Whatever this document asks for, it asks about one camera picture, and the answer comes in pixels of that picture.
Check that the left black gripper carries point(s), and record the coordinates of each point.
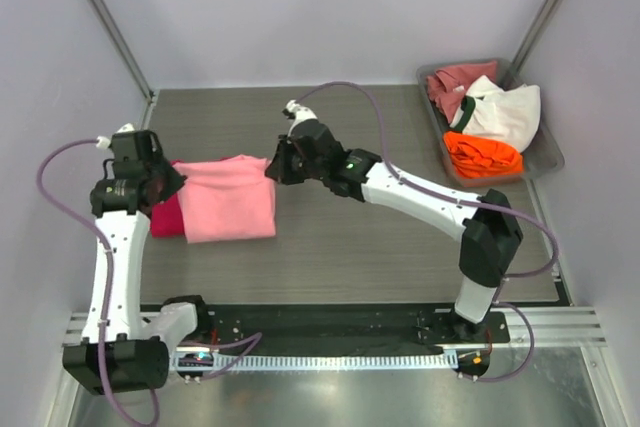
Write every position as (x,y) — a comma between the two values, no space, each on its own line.
(175,181)

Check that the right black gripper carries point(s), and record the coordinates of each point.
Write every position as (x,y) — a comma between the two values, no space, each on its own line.
(279,170)

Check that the light pink t shirt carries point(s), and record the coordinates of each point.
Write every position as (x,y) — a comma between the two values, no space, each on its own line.
(227,200)

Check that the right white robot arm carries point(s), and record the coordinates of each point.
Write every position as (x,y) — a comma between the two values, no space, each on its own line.
(488,239)

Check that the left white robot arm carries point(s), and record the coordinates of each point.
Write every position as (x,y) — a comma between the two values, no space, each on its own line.
(119,351)

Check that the folded magenta t shirt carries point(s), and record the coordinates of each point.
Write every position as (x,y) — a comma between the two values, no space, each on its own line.
(167,219)

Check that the dusty rose t shirt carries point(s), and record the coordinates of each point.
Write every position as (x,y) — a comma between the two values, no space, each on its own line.
(447,86)

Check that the orange t shirt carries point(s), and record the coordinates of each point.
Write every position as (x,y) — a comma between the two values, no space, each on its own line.
(476,157)

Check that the white t shirt green collar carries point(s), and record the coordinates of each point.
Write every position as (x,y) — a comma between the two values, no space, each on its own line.
(508,116)

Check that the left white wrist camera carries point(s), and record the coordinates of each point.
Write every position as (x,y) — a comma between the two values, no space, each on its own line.
(105,142)

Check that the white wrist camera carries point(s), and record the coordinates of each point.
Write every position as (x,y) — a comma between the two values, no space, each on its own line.
(297,113)
(105,142)

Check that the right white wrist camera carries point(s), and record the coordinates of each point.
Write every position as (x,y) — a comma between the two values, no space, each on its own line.
(297,113)

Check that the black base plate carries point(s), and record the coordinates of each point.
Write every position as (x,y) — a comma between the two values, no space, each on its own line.
(349,330)

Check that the white slotted cable duct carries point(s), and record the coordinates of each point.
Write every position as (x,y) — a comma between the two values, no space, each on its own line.
(192,363)

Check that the left aluminium frame post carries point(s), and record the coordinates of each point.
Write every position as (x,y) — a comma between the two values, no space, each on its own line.
(108,22)

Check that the aluminium frame post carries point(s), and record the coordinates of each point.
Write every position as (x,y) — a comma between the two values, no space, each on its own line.
(535,31)
(108,22)

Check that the aluminium front rail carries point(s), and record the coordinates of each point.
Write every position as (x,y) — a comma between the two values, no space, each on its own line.
(552,326)

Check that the right aluminium frame post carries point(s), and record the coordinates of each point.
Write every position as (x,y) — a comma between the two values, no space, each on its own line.
(535,31)

